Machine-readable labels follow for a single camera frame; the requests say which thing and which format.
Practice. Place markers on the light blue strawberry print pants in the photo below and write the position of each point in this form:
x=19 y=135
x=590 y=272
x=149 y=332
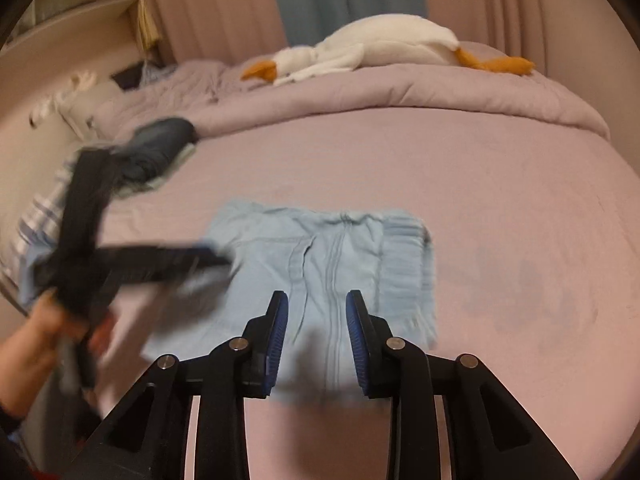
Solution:
x=320 y=260

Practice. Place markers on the blue curtain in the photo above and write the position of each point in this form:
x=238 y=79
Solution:
x=310 y=0

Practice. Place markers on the folded dark blue clothes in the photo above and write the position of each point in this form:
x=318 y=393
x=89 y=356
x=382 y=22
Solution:
x=160 y=145

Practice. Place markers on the grey pillow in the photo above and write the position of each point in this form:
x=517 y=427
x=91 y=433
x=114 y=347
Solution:
x=85 y=115

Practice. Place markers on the lilac quilted duvet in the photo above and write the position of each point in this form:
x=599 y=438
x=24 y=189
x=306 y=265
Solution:
x=400 y=95

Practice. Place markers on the person's left hand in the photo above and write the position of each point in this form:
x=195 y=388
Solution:
x=35 y=350

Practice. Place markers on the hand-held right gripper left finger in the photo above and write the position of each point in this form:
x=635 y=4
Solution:
x=275 y=340

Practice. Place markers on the white goose plush toy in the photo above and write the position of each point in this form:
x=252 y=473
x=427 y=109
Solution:
x=390 y=42

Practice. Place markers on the blue checked cloth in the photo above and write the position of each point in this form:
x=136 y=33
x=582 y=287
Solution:
x=157 y=72

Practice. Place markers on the dark cloth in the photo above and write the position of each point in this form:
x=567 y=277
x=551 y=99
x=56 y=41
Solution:
x=127 y=76

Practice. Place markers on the light blue cloth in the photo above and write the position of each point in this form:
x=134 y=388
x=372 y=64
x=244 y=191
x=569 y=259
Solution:
x=32 y=270

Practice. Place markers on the white wall shelf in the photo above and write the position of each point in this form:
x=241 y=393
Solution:
x=75 y=10

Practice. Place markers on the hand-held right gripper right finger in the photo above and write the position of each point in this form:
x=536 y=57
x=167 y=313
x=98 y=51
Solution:
x=357 y=340

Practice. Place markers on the cream headboard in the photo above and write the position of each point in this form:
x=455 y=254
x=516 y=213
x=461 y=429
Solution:
x=30 y=160

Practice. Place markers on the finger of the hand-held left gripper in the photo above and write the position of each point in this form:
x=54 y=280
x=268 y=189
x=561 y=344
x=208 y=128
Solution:
x=150 y=277
x=175 y=256

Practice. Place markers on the blue plaid pillow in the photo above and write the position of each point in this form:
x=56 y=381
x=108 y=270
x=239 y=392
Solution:
x=40 y=215

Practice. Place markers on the white plush bunny toy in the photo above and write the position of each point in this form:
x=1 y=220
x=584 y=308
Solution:
x=75 y=85

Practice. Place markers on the pink curtain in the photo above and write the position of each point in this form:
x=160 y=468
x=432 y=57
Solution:
x=500 y=5
x=210 y=10

